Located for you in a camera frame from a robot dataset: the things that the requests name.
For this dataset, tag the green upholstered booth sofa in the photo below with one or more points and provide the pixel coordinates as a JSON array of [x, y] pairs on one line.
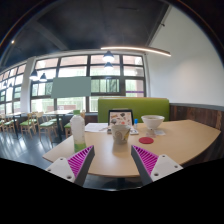
[[133, 106]]

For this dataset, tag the small blue-capped bottle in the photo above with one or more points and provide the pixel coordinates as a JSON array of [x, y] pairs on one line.
[[135, 124]]

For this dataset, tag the white green-capped drink bottle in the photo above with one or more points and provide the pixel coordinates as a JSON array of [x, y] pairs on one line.
[[77, 131]]

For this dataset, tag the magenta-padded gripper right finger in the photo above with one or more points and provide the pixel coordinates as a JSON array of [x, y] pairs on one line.
[[163, 165]]

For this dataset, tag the white bowl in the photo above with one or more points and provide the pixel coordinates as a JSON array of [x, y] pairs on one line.
[[152, 121]]

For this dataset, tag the light wooden dining table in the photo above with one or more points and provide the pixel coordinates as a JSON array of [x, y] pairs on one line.
[[58, 112]]

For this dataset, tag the group of green-cushioned wooden chairs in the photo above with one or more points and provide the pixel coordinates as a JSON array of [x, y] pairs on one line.
[[46, 124]]

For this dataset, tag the flat round red coaster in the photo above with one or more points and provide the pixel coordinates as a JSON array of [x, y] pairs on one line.
[[146, 140]]

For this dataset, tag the group of pendant lamps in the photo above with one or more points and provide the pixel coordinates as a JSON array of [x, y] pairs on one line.
[[108, 57]]

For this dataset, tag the white patterned paper cup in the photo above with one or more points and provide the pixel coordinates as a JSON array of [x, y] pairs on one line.
[[120, 134]]

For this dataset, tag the white paper sheets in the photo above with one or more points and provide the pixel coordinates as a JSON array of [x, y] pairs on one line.
[[96, 127]]

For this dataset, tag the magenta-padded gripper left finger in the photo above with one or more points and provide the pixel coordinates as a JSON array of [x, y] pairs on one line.
[[60, 166]]

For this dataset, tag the long linear ceiling light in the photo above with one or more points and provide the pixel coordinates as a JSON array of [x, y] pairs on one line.
[[140, 49]]

